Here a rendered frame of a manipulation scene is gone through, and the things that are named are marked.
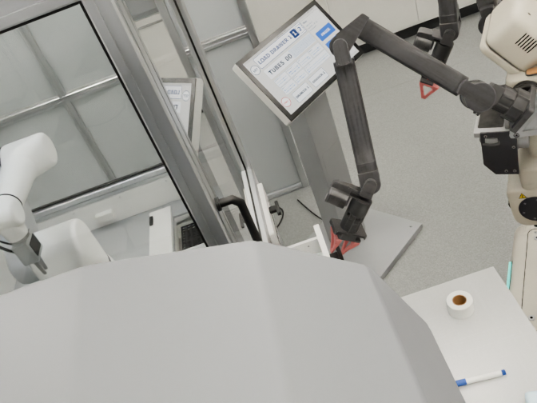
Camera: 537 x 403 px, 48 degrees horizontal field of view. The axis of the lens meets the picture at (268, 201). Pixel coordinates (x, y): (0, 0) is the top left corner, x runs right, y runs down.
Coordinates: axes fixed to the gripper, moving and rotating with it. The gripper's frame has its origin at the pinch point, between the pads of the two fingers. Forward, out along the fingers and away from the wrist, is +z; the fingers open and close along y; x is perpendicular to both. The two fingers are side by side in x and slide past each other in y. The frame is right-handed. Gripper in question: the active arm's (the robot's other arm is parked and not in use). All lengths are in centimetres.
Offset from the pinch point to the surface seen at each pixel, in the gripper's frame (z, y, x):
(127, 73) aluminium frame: -62, 72, 50
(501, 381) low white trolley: -5, -30, 48
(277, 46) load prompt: -24, 11, -95
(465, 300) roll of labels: -8.0, -29.7, 23.6
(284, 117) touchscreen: -6, 6, -72
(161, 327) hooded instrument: -57, 66, 94
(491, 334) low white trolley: -6.9, -33.2, 34.7
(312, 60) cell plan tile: -23, -4, -94
